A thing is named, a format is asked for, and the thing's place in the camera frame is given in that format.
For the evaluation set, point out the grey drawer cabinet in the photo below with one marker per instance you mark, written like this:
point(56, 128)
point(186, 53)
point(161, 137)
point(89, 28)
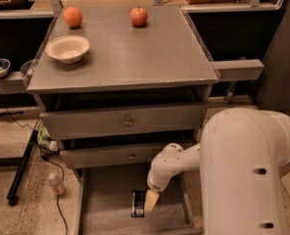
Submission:
point(161, 63)

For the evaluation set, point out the grey side shelf beam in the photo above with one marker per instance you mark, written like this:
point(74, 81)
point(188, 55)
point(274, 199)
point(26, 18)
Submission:
point(238, 70)

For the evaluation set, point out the clear plastic container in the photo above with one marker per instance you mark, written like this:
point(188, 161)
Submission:
point(28, 70)

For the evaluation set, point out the clear plastic bottle on floor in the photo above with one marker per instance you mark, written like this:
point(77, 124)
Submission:
point(56, 184)

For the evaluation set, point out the middle grey drawer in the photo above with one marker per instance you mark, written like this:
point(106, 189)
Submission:
point(112, 155)

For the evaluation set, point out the top grey drawer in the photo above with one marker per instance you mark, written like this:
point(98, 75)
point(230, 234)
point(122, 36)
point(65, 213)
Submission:
point(121, 121)

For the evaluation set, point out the green chip bag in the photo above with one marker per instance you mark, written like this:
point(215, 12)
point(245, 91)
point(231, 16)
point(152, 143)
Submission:
point(45, 142)

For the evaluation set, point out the white paper bowl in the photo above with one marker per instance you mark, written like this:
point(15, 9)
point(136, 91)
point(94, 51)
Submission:
point(67, 49)

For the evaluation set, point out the black stand leg with wheel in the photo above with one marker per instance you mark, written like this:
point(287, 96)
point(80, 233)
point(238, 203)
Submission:
point(12, 194)

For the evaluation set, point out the bottom grey open drawer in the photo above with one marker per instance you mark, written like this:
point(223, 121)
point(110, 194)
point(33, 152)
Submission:
point(106, 204)

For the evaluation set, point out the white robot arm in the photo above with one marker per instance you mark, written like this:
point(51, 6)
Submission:
point(238, 157)

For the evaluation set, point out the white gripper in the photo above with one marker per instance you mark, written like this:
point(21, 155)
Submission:
point(157, 181)

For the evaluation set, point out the red apple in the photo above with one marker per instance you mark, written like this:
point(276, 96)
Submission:
point(138, 16)

